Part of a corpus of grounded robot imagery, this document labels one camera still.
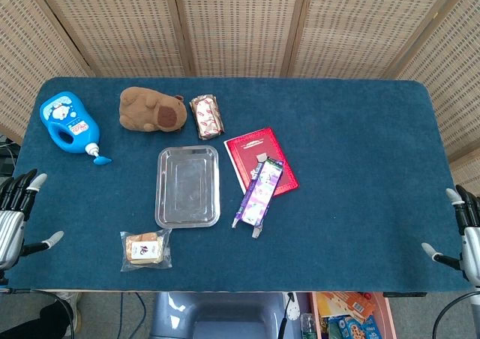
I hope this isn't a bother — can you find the black cable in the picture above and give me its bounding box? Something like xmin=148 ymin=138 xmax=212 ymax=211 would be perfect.
xmin=7 ymin=288 xmax=76 ymax=339
xmin=433 ymin=290 xmax=480 ymax=339

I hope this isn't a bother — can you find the brown capybara plush toy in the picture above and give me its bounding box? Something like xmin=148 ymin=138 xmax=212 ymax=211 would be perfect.
xmin=118 ymin=86 xmax=188 ymax=133

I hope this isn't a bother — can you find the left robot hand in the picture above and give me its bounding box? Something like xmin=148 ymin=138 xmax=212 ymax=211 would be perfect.
xmin=0 ymin=168 xmax=65 ymax=272

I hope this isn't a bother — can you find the woven folding screen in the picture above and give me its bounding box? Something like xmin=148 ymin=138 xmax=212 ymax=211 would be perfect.
xmin=0 ymin=0 xmax=480 ymax=197

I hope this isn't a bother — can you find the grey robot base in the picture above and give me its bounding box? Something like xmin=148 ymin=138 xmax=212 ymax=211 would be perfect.
xmin=148 ymin=291 xmax=297 ymax=339

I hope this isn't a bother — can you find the gold foil snack package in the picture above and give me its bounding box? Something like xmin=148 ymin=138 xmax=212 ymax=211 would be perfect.
xmin=188 ymin=94 xmax=226 ymax=141

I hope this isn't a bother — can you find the blue table cloth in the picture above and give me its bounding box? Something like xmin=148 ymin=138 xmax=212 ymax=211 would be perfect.
xmin=4 ymin=76 xmax=474 ymax=293

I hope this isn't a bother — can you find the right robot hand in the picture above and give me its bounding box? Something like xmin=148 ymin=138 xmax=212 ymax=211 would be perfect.
xmin=421 ymin=184 xmax=480 ymax=282

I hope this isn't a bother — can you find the bagged pastry snack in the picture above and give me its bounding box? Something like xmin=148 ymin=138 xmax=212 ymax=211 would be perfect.
xmin=119 ymin=227 xmax=174 ymax=273

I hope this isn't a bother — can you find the metal tray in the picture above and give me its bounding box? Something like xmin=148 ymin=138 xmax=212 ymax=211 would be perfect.
xmin=154 ymin=145 xmax=221 ymax=230

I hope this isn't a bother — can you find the purple toothpaste box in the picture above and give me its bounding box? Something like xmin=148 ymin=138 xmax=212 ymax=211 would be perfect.
xmin=230 ymin=157 xmax=285 ymax=239

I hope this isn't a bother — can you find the clear plastic bottle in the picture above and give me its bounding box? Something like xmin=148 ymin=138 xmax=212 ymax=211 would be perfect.
xmin=299 ymin=312 xmax=318 ymax=339

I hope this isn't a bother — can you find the blue detergent bottle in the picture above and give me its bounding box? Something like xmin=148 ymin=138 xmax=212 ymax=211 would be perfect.
xmin=39 ymin=91 xmax=113 ymax=167

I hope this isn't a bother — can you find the pink box of snacks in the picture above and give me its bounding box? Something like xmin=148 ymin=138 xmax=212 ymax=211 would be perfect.
xmin=308 ymin=291 xmax=398 ymax=339

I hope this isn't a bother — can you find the red booklet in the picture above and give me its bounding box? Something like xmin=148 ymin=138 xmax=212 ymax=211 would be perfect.
xmin=223 ymin=126 xmax=300 ymax=198

